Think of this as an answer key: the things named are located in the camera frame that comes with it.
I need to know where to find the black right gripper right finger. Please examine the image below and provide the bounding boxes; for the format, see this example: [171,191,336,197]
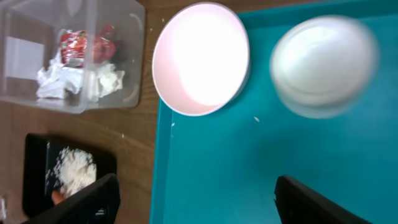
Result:
[274,175,369,224]

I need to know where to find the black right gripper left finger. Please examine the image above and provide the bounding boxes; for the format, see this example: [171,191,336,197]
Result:
[23,173,121,224]

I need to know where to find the orange carrot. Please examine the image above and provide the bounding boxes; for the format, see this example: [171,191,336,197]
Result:
[51,190,65,205]

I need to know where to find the pile of rice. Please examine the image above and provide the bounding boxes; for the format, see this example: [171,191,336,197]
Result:
[45,147,97,198]

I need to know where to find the white napkin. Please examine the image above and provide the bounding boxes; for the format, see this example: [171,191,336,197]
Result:
[36,52,125,101]

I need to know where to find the white cup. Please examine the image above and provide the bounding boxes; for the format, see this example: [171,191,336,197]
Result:
[269,15,379,119]

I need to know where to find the red snack wrapper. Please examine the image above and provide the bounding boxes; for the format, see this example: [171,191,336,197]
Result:
[60,25,116,68]

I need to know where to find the pink bowl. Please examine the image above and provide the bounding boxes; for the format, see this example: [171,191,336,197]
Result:
[152,2,250,116]

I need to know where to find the black tray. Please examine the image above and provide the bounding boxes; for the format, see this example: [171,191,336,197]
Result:
[22,133,117,218]

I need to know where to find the teal serving tray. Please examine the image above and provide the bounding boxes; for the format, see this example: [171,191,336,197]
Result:
[150,1,397,223]

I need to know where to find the clear plastic bin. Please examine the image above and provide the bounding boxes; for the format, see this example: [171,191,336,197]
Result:
[1,0,146,114]

